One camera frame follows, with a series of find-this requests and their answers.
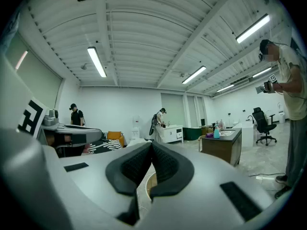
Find black white striped blanket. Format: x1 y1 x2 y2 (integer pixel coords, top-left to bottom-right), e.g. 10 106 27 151
90 132 125 155

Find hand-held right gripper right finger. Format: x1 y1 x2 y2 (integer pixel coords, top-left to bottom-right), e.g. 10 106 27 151
139 141 274 230

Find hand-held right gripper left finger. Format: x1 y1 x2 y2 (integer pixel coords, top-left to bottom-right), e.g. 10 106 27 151
59 142 154 227

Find white water dispenser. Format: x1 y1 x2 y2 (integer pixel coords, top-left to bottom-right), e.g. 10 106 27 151
131 115 141 140

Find round wooden table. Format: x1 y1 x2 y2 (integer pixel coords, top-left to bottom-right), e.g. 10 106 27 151
143 172 158 202

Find white counter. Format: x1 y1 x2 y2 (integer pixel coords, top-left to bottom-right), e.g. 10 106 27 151
231 121 257 149

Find white cabinet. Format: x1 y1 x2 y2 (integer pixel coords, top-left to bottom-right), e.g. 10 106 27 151
160 125 184 144

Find brown desk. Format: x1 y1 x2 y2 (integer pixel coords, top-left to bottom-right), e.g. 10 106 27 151
200 127 243 167

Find grey roller blind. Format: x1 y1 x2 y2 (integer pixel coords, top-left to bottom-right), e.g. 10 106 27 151
160 92 184 127
4 31 63 110

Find ceiling tube light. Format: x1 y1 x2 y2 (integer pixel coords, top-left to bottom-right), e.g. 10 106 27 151
181 65 207 85
87 46 107 78
251 66 273 79
236 13 271 44
216 83 235 93

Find light blue printed t-shirt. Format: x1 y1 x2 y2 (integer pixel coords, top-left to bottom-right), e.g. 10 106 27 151
0 11 21 55

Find dark green cabinet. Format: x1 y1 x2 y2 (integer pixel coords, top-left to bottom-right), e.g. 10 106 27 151
182 126 203 141

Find person's left hand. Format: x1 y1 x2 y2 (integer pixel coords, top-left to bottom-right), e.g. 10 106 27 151
46 133 73 149

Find black office chair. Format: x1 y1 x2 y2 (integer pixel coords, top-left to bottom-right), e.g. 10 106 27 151
252 107 278 147

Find white round cushion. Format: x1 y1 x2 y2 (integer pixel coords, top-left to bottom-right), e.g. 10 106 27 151
126 138 154 149

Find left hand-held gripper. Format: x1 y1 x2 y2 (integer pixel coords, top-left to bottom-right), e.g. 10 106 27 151
16 96 103 145

